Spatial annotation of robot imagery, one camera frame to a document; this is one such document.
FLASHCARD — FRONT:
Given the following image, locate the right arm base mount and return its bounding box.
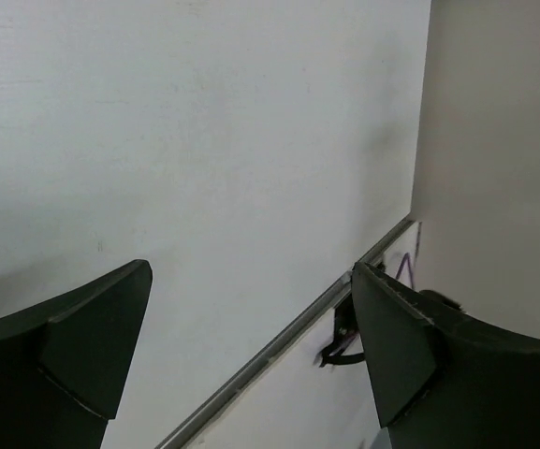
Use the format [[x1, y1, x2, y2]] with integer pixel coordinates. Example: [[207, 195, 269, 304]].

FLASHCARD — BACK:
[[317, 289, 365, 368]]

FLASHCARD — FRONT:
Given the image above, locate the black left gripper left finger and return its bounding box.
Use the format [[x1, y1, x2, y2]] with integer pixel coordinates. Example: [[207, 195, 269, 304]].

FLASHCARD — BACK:
[[0, 260, 153, 448]]

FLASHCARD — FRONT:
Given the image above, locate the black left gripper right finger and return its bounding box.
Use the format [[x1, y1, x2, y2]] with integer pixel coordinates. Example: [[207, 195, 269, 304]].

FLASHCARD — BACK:
[[352, 263, 540, 448]]

